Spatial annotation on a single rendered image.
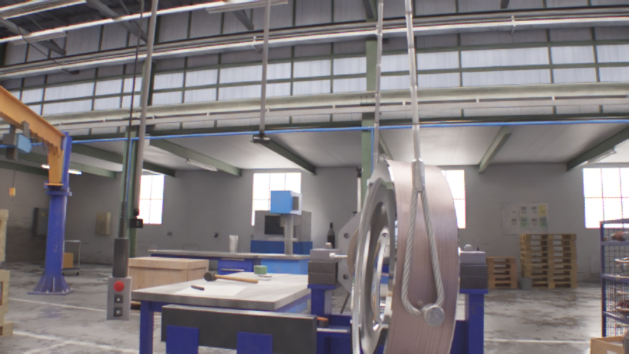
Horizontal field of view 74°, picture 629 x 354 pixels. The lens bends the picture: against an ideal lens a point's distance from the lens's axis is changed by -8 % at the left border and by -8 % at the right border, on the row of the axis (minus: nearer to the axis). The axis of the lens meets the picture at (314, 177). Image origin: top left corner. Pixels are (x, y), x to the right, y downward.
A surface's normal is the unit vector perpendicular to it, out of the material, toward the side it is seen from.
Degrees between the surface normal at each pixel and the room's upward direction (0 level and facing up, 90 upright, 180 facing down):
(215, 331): 90
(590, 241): 90
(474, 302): 90
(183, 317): 90
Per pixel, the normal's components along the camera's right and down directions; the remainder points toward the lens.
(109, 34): -0.25, -0.13
